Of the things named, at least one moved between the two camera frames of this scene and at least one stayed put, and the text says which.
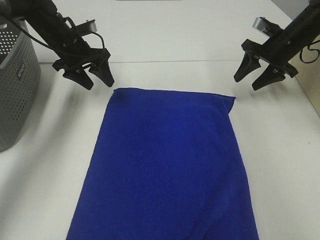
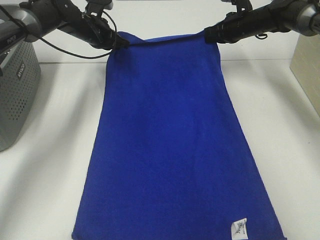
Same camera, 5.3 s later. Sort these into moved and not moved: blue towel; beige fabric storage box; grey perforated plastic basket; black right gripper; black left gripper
Moved: black right gripper; blue towel; black left gripper
Not moved: grey perforated plastic basket; beige fabric storage box
